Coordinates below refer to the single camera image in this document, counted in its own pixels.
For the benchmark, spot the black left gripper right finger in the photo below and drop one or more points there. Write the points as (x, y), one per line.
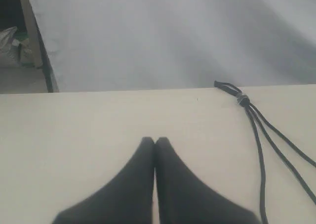
(184, 199)

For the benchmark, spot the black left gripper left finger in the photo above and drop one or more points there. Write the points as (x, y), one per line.
(125, 199)

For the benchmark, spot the black backdrop stand pole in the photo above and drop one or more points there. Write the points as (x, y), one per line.
(46, 68)

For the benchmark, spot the grey fabric backdrop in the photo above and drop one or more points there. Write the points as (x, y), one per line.
(101, 45)

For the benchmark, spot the white plastic bag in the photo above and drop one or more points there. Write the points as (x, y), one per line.
(9, 48)

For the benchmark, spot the green white package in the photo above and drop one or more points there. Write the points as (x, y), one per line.
(26, 57)

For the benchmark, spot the dark grey plastic cable clamp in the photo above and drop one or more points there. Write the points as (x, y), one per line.
(243, 99)

